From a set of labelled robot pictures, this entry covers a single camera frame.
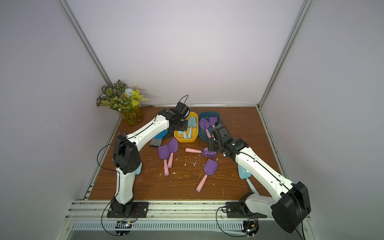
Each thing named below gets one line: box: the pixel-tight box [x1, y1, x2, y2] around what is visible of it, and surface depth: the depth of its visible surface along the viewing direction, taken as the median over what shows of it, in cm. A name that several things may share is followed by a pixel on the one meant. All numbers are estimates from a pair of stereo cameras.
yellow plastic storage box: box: [173, 111, 199, 143], surface depth 99 cm
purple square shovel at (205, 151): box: [185, 147, 218, 157], surface depth 95 cm
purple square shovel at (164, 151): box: [158, 145, 170, 176], surface depth 94 cm
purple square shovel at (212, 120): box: [209, 116, 218, 128], surface depth 112 cm
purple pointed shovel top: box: [199, 117, 212, 138], surface depth 109 cm
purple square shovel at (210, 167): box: [195, 158, 219, 193], surface depth 88 cm
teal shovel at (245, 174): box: [238, 164, 260, 196], surface depth 85 cm
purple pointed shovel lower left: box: [167, 138, 179, 168], surface depth 98 cm
